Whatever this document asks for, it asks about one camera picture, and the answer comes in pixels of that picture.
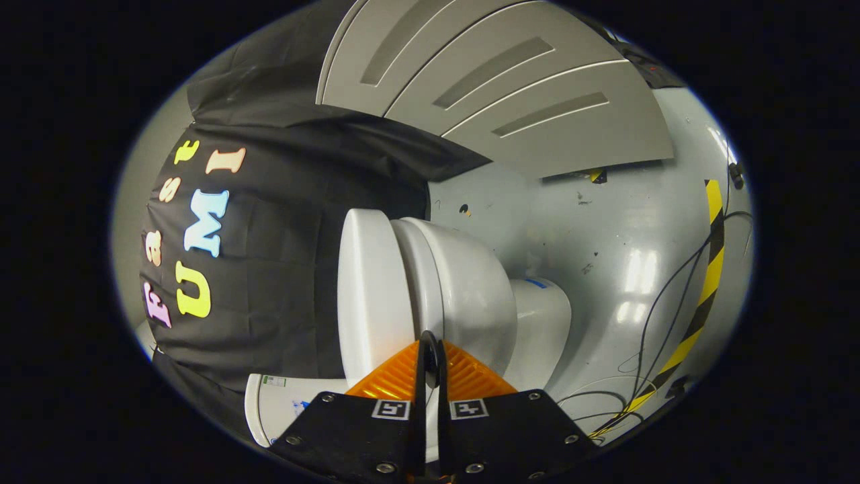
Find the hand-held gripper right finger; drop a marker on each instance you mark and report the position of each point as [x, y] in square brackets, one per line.
[441, 383]

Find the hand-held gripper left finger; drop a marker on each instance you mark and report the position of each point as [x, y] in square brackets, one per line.
[421, 403]

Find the white toilet lid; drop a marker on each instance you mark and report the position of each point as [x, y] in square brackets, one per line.
[373, 289]

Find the white ceramic toilet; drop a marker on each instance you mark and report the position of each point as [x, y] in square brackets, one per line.
[477, 289]

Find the black backdrop cloth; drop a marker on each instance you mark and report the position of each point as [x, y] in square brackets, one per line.
[282, 269]

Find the grey drawer cabinet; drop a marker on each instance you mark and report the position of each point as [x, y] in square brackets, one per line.
[510, 101]

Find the yellow black hazard tape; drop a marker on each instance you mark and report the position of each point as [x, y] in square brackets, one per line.
[713, 269]

